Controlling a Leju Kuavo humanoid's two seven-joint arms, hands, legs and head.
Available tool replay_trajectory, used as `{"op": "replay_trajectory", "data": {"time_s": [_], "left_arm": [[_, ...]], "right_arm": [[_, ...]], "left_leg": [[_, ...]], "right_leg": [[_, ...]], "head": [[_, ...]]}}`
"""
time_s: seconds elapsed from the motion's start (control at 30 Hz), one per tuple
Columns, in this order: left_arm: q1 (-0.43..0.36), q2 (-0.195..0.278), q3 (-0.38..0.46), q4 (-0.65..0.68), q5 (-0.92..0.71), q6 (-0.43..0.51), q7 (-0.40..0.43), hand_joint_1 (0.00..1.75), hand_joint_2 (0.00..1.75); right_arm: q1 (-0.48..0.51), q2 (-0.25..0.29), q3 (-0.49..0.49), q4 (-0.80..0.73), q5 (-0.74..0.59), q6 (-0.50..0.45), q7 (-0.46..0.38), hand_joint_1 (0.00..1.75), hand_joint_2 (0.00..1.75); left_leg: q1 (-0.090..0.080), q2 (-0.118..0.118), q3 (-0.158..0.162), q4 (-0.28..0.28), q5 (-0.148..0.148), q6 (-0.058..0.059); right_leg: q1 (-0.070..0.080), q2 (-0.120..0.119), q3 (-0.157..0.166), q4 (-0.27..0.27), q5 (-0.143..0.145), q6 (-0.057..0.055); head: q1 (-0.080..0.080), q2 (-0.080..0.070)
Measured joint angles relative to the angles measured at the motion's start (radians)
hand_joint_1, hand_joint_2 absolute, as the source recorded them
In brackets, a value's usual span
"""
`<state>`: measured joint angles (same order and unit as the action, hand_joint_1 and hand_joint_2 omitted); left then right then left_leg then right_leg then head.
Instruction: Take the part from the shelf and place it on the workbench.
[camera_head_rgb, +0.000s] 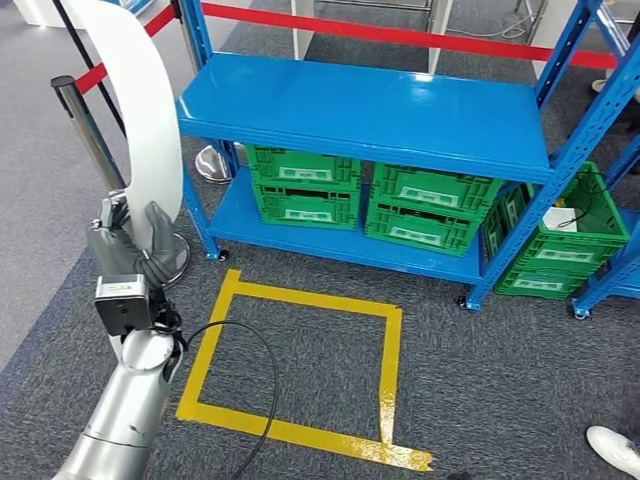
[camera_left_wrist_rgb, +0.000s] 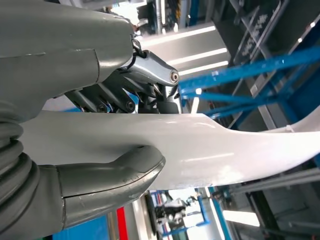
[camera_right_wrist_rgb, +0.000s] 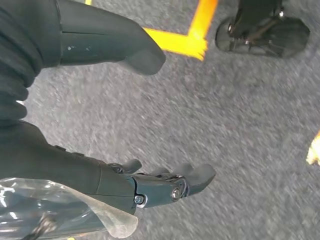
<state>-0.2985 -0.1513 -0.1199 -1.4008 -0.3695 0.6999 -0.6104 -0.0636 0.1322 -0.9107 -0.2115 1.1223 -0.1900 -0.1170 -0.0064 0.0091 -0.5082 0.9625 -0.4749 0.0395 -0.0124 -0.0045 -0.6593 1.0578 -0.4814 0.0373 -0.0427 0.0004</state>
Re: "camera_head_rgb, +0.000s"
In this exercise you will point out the chrome stanchion post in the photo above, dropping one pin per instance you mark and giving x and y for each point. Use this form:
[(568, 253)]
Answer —
[(90, 129)]

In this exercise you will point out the white table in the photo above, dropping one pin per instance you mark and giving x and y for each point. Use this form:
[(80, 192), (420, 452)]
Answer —
[(545, 33), (303, 30)]

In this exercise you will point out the yellow floor tape square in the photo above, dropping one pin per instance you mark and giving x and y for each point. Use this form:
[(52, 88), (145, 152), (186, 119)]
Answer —
[(390, 371)]

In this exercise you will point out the long red barrier belt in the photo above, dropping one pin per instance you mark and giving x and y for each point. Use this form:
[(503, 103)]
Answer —
[(375, 34)]

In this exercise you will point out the white curved plastic part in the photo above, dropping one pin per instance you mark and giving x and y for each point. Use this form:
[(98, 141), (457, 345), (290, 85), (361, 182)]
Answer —
[(150, 132)]

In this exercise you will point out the open green plastic crate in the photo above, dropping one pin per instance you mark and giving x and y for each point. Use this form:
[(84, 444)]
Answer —
[(600, 228)]

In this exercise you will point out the short red barrier belt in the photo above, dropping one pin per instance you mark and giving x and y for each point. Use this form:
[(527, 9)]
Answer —
[(100, 69)]

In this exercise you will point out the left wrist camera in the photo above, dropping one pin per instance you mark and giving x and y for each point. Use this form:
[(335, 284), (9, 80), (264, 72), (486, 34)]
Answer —
[(122, 305)]

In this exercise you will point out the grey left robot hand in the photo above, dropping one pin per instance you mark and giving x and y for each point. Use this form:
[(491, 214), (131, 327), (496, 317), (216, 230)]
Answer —
[(112, 248)]

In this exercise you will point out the dark stanchion post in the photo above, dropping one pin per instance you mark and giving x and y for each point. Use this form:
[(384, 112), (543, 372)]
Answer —
[(215, 166)]

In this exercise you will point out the white item in crate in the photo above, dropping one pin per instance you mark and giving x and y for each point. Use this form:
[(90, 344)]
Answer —
[(557, 220)]

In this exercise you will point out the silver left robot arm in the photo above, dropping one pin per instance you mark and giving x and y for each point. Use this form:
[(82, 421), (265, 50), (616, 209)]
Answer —
[(130, 411)]

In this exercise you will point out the person's foot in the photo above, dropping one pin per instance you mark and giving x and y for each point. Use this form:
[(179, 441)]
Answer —
[(615, 450)]

